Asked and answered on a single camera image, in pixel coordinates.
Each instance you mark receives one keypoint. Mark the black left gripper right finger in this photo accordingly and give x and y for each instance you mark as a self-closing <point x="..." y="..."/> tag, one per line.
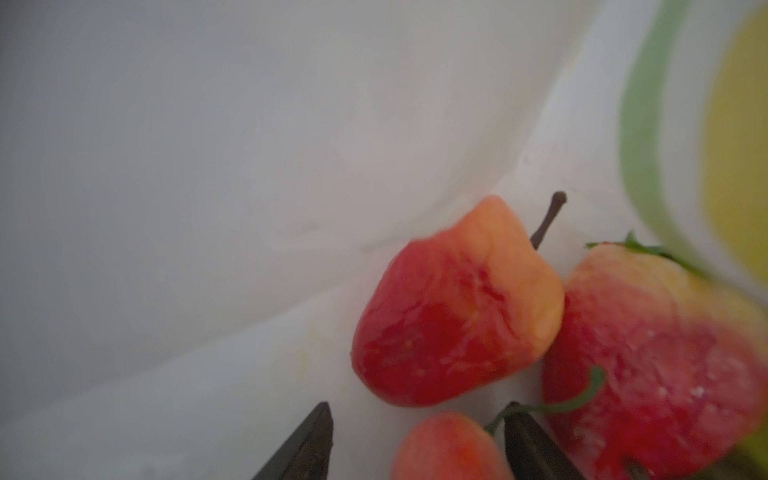
<point x="531" y="453"/>

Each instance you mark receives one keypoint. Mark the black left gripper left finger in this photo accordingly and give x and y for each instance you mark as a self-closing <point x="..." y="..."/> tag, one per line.
<point x="306" y="453"/>

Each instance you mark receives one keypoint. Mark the small pink fake peach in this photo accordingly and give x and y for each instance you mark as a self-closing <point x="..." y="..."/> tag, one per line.
<point x="450" y="445"/>

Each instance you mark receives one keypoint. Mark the white plastic bag lemon print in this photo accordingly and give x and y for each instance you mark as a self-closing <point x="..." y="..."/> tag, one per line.
<point x="199" y="197"/>

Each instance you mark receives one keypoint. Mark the large red fake strawberry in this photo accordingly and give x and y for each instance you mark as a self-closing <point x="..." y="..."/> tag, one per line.
<point x="685" y="360"/>

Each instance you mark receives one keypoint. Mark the red fake apple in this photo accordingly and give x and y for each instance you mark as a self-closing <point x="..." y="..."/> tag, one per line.
<point x="458" y="310"/>

